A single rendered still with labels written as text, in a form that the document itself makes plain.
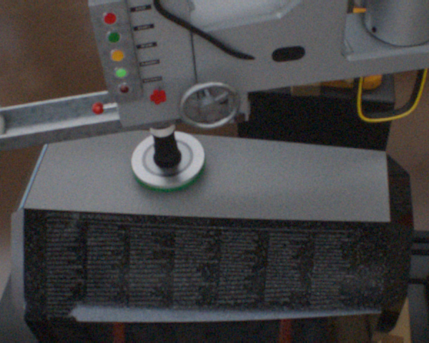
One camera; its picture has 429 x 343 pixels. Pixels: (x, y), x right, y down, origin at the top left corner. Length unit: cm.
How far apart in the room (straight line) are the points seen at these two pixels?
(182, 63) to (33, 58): 257
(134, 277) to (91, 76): 204
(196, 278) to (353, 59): 74
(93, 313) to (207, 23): 93
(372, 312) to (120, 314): 73
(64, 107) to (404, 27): 92
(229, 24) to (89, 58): 244
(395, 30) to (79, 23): 287
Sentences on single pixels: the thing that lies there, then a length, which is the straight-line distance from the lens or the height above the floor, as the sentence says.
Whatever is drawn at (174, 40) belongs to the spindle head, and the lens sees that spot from 138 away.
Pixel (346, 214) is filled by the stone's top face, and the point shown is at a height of 87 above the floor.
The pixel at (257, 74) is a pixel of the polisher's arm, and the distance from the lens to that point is 150.
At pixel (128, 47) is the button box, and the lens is 136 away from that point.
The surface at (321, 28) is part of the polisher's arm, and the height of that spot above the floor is 139.
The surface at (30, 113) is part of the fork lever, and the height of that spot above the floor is 114.
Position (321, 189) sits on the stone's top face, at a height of 87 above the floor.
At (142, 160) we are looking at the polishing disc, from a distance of 180.
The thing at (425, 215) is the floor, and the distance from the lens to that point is 289.
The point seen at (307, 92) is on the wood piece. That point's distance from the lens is 217.
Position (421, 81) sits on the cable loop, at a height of 109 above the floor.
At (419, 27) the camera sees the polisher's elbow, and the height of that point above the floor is 136.
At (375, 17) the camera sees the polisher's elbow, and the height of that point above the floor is 136.
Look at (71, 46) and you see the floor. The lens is 393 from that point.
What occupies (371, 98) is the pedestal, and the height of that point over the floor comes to 74.
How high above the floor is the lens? 223
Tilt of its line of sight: 49 degrees down
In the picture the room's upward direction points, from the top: 5 degrees counter-clockwise
